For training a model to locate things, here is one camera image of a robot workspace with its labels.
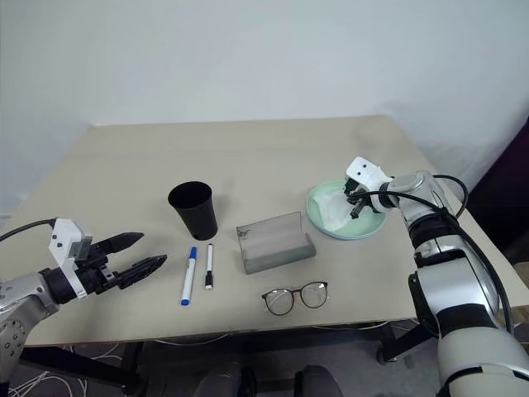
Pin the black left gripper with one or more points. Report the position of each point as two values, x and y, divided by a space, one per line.
97 273

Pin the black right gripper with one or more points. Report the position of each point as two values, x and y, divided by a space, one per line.
356 191

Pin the light green plate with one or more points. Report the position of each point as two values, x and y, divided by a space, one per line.
363 229

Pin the blue capped whiteboard marker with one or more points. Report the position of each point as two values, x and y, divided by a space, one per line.
188 277

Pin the black capped whiteboard marker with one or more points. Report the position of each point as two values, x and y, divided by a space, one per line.
209 264

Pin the grey rectangular block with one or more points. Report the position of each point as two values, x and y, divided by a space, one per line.
274 248

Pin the dark round rimmed glasses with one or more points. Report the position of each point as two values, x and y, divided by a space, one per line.
314 294

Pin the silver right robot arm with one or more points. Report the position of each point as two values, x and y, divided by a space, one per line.
467 289

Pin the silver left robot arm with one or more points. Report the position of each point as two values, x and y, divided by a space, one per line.
25 291

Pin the black plastic cup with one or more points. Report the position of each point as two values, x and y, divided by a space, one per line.
198 215

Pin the dark purple curtain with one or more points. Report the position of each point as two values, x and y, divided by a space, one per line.
504 198

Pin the dark rounded shape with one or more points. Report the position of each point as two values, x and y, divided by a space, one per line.
225 382
315 382

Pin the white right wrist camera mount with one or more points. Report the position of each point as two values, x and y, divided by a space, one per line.
365 169

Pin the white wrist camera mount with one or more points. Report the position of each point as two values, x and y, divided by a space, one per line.
365 169
62 237

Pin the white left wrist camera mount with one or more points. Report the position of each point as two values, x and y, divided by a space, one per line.
62 237

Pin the black table leg frame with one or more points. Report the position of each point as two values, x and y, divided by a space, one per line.
82 366
403 341

